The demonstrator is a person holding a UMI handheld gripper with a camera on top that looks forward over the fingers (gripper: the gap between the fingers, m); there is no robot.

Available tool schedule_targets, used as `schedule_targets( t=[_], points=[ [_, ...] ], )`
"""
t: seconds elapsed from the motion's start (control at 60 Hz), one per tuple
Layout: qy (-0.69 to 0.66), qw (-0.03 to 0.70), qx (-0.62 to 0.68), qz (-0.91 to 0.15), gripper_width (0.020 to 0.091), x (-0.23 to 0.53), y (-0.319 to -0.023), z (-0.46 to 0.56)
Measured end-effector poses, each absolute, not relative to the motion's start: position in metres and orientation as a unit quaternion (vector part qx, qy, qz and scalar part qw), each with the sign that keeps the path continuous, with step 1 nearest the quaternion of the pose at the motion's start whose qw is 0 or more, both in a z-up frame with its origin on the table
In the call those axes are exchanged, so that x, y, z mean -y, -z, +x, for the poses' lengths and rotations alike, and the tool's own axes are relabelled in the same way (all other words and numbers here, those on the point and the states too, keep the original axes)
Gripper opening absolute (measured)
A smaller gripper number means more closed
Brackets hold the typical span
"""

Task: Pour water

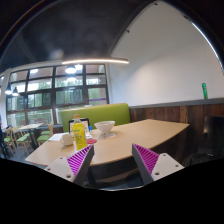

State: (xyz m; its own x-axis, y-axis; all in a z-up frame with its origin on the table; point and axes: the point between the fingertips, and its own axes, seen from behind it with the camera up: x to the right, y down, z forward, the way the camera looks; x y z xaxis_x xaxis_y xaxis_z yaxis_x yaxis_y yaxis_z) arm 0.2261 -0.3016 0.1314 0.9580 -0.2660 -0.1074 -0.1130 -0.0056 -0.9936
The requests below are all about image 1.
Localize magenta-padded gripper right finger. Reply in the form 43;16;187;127
131;143;185;185

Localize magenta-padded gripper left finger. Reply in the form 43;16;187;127
44;144;96;187

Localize yellow drink bottle orange cap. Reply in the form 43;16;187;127
71;113;88;152

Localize white mug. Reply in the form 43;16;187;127
59;133;75;147

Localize open white paper booklet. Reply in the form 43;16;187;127
48;132;70;143

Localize group of wooden green-seat chairs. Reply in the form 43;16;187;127
1;122;55;158

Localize black laptop with stickers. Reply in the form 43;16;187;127
68;117;91;134

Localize small wooden dining table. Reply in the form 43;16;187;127
18;122;45;150

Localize white bowl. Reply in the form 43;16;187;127
93;120;116;136

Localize green upholstered bench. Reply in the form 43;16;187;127
60;102;131;133

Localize green can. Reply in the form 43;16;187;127
201;82;209;100

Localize group of pendant ceiling lights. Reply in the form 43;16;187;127
4;64;78;98

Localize long curved linear ceiling lamp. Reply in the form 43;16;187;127
61;57;130;66

